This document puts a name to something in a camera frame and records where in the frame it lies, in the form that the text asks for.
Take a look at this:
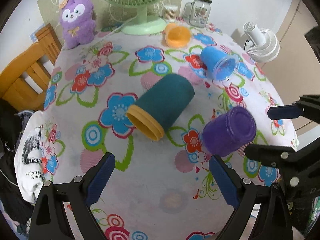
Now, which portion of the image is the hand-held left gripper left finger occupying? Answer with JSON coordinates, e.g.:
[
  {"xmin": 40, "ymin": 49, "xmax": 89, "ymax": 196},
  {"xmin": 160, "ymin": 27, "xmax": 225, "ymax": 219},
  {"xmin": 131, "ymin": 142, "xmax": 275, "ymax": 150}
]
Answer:
[{"xmin": 29, "ymin": 152, "xmax": 116, "ymax": 240}]

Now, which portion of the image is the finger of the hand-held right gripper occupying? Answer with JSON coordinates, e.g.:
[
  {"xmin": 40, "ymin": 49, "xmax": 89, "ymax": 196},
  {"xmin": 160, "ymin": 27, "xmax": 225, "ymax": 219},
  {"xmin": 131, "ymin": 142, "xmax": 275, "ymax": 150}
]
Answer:
[
  {"xmin": 267, "ymin": 94, "xmax": 320, "ymax": 125},
  {"xmin": 244, "ymin": 135, "xmax": 320, "ymax": 188}
]

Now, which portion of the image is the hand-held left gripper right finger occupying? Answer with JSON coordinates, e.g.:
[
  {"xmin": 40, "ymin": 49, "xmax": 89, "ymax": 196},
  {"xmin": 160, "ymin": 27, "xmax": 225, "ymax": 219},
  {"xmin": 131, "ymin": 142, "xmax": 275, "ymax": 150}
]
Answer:
[{"xmin": 209, "ymin": 154, "xmax": 293, "ymax": 240}]

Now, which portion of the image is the purple cup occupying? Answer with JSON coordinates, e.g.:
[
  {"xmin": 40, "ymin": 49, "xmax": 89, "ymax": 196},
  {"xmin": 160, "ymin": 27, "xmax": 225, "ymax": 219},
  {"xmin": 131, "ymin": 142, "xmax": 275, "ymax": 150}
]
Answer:
[{"xmin": 201, "ymin": 106, "xmax": 257, "ymax": 157}]

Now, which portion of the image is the teal cup with yellow rim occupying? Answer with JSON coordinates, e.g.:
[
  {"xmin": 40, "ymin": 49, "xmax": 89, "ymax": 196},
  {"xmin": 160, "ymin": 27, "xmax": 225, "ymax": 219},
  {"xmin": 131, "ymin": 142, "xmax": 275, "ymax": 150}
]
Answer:
[{"xmin": 125, "ymin": 73, "xmax": 195, "ymax": 142}]

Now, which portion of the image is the blue cup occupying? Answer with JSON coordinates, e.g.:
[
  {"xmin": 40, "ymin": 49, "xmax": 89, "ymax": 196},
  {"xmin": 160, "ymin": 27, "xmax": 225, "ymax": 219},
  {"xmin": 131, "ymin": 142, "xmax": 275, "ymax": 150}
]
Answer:
[{"xmin": 200, "ymin": 47, "xmax": 240, "ymax": 82}]

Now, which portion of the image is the orange cup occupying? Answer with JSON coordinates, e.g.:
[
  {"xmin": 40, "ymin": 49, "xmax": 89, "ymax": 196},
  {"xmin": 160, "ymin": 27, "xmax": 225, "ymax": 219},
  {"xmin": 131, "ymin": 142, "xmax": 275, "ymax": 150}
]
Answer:
[{"xmin": 165, "ymin": 22, "xmax": 192, "ymax": 48}]

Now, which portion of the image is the floral tablecloth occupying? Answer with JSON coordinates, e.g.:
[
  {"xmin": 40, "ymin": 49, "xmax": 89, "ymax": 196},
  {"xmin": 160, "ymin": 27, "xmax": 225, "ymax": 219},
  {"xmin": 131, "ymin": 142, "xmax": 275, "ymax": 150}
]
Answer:
[{"xmin": 15, "ymin": 21, "xmax": 300, "ymax": 240}]

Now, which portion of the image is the small white fan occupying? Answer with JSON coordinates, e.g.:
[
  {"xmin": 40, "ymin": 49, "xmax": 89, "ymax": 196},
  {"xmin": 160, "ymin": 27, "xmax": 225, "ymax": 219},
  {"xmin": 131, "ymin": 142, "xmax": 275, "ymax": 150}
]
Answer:
[{"xmin": 243, "ymin": 21, "xmax": 280, "ymax": 63}]

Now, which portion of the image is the white printed t-shirt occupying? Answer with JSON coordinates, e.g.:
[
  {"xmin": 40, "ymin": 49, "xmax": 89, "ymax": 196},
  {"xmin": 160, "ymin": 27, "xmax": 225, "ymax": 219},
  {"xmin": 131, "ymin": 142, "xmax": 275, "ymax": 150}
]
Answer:
[{"xmin": 14, "ymin": 110, "xmax": 54, "ymax": 205}]

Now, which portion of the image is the dark clothing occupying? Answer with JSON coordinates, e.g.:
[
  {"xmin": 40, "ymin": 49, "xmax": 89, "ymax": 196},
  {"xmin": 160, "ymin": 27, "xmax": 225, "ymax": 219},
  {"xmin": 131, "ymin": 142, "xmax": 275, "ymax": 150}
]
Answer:
[{"xmin": 0, "ymin": 97, "xmax": 38, "ymax": 240}]

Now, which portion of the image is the wooden chair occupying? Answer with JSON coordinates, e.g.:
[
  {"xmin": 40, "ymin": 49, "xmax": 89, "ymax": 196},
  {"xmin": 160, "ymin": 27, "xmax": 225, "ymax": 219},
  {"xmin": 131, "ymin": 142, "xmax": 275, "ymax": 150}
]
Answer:
[{"xmin": 0, "ymin": 23, "xmax": 63, "ymax": 112}]

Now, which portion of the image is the glass jar mug green lid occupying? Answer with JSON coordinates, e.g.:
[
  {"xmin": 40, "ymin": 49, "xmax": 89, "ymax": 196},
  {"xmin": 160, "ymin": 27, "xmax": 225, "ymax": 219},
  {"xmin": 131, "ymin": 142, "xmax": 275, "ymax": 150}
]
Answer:
[{"xmin": 184, "ymin": 0, "xmax": 212, "ymax": 27}]

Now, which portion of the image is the cotton swab container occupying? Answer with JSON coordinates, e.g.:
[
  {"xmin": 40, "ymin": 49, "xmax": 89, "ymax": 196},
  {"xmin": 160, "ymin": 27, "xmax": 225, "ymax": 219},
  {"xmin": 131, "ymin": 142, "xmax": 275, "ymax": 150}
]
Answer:
[{"xmin": 163, "ymin": 5, "xmax": 179, "ymax": 22}]

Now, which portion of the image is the purple plush toy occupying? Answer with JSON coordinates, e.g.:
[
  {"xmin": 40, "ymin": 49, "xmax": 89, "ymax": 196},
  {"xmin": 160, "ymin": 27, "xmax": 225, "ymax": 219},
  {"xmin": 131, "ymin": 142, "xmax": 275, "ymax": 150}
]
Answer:
[{"xmin": 59, "ymin": 0, "xmax": 97, "ymax": 50}]

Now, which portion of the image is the green table fan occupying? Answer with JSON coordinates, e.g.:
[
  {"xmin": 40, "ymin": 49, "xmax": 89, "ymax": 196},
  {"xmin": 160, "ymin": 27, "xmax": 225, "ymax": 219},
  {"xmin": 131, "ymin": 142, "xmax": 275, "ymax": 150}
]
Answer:
[{"xmin": 94, "ymin": 0, "xmax": 184, "ymax": 35}]

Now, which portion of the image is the white fan cable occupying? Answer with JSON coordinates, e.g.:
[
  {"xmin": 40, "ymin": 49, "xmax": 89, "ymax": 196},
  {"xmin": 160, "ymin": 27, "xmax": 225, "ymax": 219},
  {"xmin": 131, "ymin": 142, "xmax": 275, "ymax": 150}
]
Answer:
[{"xmin": 96, "ymin": 14, "xmax": 139, "ymax": 40}]

